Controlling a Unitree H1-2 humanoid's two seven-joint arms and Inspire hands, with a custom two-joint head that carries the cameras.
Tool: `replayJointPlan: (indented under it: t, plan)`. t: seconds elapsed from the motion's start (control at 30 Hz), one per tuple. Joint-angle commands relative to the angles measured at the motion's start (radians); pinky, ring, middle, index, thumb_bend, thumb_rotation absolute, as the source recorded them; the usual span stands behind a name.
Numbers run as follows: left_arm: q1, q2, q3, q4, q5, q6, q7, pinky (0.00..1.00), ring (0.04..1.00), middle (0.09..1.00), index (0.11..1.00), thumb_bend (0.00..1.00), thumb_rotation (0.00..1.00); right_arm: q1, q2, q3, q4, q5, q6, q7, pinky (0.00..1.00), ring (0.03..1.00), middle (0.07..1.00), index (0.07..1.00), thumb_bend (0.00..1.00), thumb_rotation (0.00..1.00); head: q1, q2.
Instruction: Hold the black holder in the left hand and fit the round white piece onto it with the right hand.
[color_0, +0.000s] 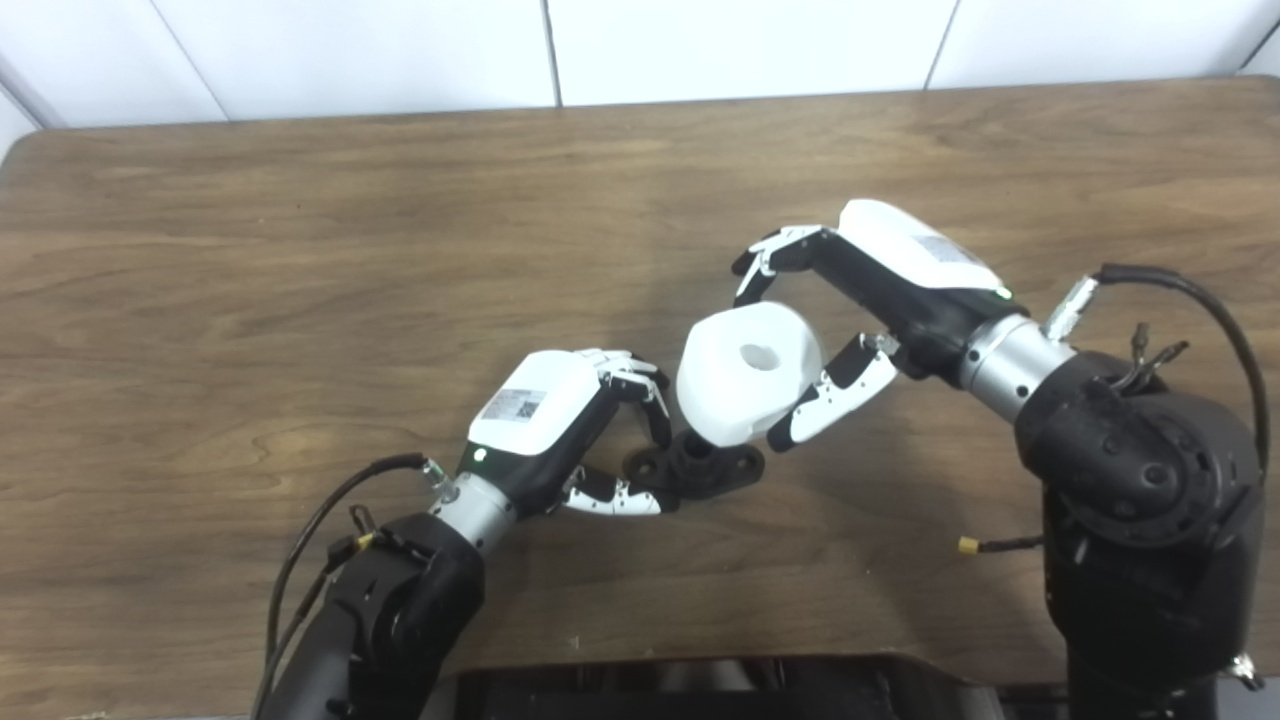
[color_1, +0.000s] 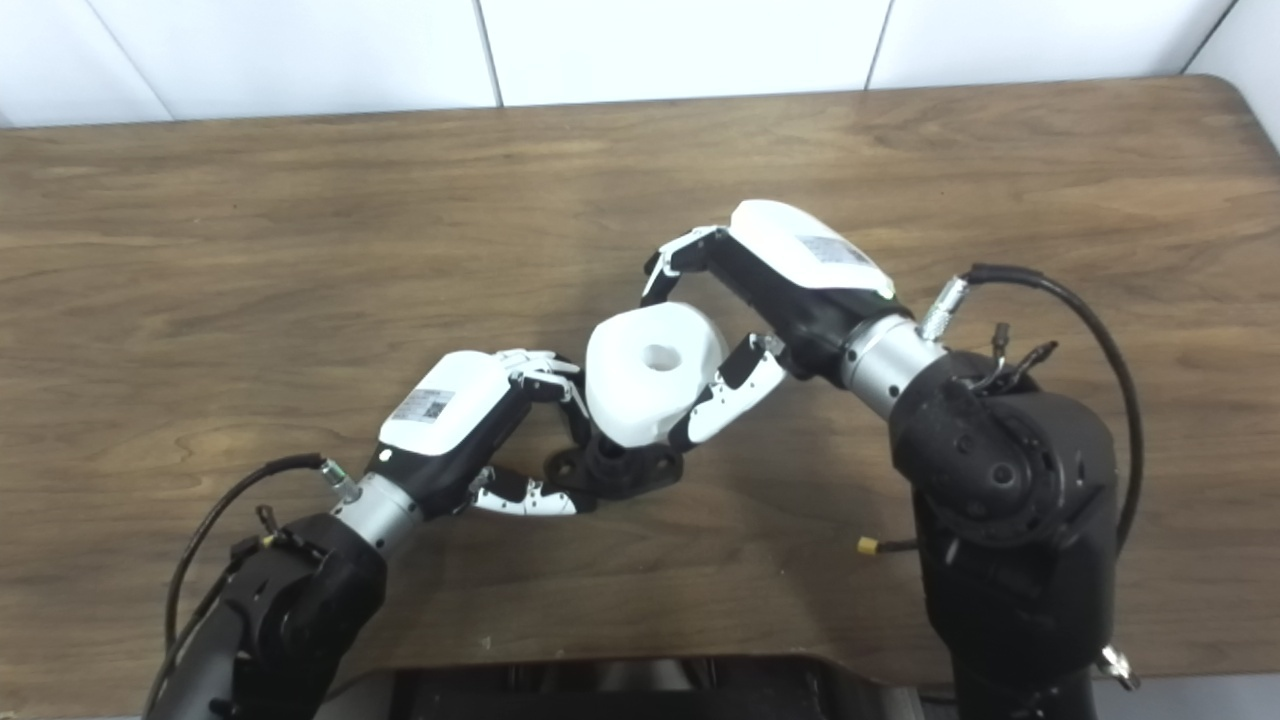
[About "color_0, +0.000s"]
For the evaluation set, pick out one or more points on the round white piece with holes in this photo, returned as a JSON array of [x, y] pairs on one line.
[[730, 390]]

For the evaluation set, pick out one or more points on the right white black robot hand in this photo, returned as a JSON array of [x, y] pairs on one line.
[[900, 260]]

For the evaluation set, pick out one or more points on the black robot torso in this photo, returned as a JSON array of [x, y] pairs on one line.
[[720, 695]]

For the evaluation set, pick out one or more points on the black flanged holder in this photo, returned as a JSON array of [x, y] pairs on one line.
[[710, 468]]

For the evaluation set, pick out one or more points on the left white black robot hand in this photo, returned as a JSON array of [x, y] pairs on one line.
[[535, 405]]

